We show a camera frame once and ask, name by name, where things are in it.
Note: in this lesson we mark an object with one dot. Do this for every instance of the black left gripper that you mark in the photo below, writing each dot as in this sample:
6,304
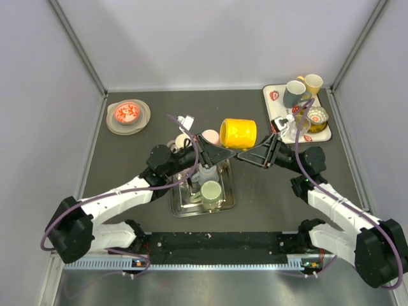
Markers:
213,155

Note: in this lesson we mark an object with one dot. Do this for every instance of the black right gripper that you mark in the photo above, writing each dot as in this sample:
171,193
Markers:
257,155

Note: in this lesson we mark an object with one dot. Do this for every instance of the light grey ceramic mug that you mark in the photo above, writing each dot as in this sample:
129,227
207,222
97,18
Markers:
204,175

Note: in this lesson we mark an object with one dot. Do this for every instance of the yellow ceramic mug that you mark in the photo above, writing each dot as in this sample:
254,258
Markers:
238,133

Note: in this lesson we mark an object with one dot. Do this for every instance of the light green ceramic mug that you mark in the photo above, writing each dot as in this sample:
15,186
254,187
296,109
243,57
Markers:
210,195

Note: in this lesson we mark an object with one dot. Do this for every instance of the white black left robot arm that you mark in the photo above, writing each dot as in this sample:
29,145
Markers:
79,227

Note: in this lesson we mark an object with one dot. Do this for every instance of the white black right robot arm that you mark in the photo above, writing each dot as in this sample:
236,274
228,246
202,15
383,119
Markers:
377,249

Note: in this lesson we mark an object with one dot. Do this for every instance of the pink ceramic mug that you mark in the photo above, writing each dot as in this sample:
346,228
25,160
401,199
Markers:
211,136

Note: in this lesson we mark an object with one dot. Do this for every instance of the cream ceramic mug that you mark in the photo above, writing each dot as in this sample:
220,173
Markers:
182,141

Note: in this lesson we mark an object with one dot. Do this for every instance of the dark grey tall mug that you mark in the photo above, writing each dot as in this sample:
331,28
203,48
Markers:
295,93

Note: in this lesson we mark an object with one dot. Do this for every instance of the pale yellow mug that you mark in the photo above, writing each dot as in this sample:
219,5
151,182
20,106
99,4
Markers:
312,82

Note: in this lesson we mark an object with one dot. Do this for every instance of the clear glass cup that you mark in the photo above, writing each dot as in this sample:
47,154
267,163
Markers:
299,129

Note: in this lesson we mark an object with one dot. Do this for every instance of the silver metal tray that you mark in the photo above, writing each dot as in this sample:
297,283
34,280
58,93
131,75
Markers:
180,206

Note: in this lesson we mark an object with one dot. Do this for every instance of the yellow ceramic bowl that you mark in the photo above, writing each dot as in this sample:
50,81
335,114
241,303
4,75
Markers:
317,128

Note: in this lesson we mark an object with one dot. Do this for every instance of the strawberry print white tray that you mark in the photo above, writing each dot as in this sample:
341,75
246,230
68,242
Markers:
273,96

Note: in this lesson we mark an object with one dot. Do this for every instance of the blue patterned small bowl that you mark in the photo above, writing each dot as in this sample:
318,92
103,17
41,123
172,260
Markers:
317,115

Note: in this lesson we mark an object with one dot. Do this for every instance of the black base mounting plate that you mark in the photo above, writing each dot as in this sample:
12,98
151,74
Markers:
223,248

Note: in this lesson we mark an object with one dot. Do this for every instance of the grey ceramic plate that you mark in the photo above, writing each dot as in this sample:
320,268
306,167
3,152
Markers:
126,130

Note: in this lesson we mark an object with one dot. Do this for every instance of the red patterned bowl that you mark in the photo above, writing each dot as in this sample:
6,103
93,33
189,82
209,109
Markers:
127,113

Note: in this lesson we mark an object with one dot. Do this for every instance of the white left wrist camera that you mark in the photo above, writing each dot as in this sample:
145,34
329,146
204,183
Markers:
186,121

